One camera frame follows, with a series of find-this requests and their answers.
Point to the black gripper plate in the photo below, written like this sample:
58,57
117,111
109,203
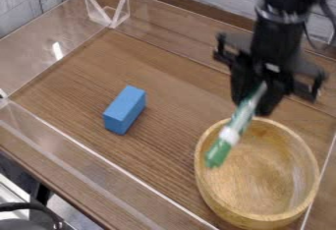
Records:
294,76

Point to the green expo marker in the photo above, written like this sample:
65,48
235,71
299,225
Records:
233,130

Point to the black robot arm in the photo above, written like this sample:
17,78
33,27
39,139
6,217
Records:
281,27

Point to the brown wooden bowl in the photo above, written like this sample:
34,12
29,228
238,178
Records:
263,187

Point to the blue foam block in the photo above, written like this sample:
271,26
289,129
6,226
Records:
125,109

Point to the clear acrylic triangular bracket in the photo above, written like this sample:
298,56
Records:
106,15

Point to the clear acrylic wall panel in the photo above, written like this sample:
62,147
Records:
121,183

